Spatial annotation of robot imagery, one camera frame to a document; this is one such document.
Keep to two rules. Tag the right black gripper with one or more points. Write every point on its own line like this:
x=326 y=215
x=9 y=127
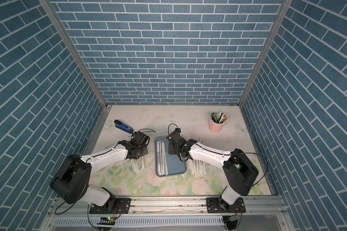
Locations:
x=170 y=149

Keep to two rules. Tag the blue stapler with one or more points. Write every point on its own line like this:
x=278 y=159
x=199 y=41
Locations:
x=120 y=125

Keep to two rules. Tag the pens in cup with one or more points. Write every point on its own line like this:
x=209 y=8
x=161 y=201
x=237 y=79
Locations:
x=218 y=118

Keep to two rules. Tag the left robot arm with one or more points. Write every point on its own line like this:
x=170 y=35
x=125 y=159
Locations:
x=72 y=180

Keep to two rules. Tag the wrapped straw pile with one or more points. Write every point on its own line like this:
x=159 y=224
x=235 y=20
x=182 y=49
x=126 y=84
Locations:
x=138 y=164
x=197 y=168

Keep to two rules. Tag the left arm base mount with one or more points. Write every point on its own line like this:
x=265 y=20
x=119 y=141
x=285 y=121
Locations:
x=115 y=206

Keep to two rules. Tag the pink pen cup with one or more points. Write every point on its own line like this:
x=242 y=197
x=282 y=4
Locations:
x=215 y=127

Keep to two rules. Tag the left wrapped straw pile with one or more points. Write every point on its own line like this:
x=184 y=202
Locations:
x=138 y=164

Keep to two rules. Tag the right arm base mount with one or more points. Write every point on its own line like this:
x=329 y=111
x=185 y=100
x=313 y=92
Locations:
x=218 y=205

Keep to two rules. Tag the right wrapped straw pile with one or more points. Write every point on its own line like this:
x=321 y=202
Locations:
x=197 y=168

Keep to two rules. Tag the straw being gripped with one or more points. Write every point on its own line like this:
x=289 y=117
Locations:
x=165 y=158

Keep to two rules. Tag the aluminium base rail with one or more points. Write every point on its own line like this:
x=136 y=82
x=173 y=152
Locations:
x=173 y=205

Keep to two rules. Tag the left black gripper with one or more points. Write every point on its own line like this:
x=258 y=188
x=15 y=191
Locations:
x=145 y=151

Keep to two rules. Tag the blue storage tray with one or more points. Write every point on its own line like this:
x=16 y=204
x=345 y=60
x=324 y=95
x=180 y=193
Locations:
x=174 y=164

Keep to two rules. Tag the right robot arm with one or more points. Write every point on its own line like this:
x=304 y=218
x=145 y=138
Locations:
x=239 y=170

